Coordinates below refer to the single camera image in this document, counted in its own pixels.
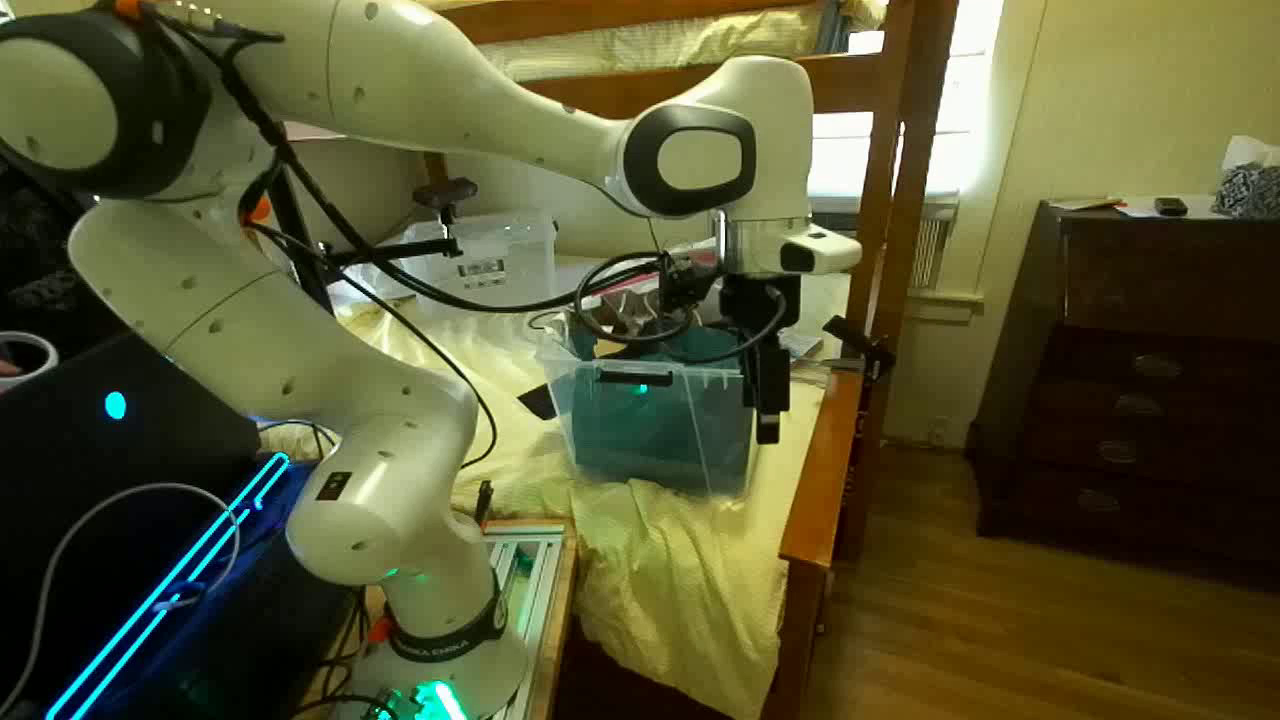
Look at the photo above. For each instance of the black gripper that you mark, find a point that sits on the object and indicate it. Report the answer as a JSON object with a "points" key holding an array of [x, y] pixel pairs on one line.
{"points": [[760, 315]]}

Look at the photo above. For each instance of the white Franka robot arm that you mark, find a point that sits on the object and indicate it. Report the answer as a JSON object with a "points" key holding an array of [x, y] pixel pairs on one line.
{"points": [[402, 81]]}

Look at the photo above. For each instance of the small black flat object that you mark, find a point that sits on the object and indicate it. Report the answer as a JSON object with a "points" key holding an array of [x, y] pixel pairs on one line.
{"points": [[537, 403]]}

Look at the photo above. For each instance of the small black dresser object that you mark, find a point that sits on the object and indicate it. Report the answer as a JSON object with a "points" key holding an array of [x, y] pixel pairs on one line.
{"points": [[1169, 206]]}

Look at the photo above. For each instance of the black clamp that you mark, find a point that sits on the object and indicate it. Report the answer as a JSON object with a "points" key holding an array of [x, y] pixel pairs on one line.
{"points": [[862, 348]]}

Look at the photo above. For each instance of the teal cloth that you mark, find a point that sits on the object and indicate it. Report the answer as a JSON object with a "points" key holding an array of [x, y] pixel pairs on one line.
{"points": [[664, 433]]}

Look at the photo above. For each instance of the clear plastic storage bin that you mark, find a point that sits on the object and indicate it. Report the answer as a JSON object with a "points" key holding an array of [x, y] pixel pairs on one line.
{"points": [[653, 426]]}

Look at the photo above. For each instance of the pale yellow bed sheet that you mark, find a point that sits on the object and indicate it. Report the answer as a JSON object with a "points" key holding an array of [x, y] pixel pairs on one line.
{"points": [[681, 572]]}

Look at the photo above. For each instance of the bright window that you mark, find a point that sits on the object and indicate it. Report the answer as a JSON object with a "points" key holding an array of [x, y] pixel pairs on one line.
{"points": [[840, 152]]}

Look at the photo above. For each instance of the aluminum robot stand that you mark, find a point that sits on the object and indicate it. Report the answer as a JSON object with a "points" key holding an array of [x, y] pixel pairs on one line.
{"points": [[540, 572]]}

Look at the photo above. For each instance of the white labelled container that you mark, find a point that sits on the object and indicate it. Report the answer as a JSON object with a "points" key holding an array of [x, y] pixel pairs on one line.
{"points": [[486, 266]]}

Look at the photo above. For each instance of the dark wooden dresser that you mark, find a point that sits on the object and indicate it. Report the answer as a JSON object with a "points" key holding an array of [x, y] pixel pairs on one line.
{"points": [[1146, 384]]}

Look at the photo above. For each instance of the bunk mattress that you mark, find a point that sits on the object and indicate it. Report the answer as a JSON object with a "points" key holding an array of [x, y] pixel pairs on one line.
{"points": [[643, 46]]}

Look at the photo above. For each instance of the black tripod pole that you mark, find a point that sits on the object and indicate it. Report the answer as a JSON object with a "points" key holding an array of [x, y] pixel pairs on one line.
{"points": [[307, 255]]}

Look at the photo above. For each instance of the patterned tissue box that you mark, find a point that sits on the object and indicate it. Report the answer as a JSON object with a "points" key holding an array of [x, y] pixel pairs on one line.
{"points": [[1248, 188]]}

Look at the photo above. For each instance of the blue glowing computer case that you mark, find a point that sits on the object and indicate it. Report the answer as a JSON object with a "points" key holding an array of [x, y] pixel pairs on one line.
{"points": [[175, 625]]}

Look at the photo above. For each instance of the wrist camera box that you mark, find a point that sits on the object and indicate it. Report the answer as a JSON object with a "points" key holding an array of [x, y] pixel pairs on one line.
{"points": [[825, 251]]}

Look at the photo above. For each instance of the wooden bunk bed frame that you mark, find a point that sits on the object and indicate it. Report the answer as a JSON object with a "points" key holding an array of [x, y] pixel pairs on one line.
{"points": [[914, 160]]}

